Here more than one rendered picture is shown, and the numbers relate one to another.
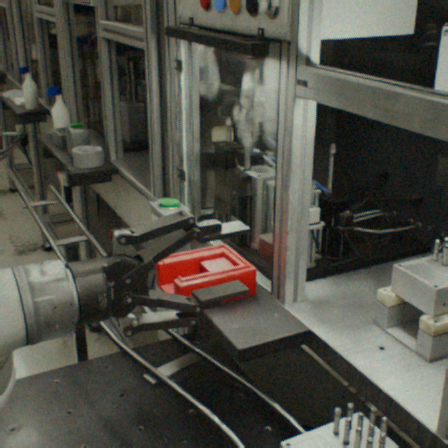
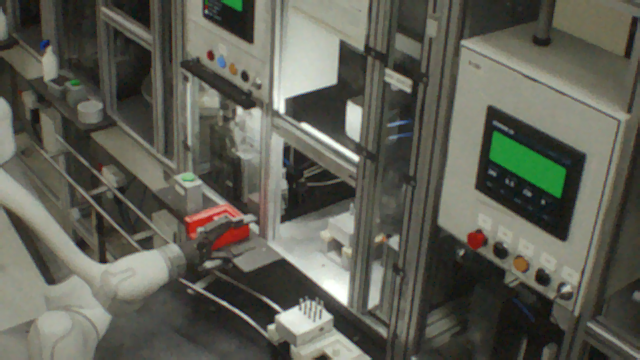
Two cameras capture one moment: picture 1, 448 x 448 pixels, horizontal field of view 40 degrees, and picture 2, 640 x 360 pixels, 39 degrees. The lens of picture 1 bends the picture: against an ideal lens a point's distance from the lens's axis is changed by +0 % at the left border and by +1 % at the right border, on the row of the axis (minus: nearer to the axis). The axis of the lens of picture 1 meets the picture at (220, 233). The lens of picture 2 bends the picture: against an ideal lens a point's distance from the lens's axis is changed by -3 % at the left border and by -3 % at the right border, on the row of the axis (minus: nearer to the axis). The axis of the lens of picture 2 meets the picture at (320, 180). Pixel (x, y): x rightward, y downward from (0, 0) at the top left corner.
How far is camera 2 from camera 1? 170 cm
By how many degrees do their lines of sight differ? 14
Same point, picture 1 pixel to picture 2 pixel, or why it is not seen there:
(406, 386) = (334, 285)
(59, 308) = (180, 266)
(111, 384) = (155, 296)
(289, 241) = (270, 206)
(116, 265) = (199, 244)
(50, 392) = not seen: hidden behind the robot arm
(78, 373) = not seen: hidden behind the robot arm
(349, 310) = (305, 243)
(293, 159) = (271, 163)
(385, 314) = (325, 246)
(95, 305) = (193, 263)
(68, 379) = not seen: hidden behind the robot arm
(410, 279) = (337, 227)
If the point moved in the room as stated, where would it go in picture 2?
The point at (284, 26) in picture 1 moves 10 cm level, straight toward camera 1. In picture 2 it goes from (264, 96) to (267, 112)
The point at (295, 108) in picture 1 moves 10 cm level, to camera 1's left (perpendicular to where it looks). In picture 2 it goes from (272, 137) to (236, 139)
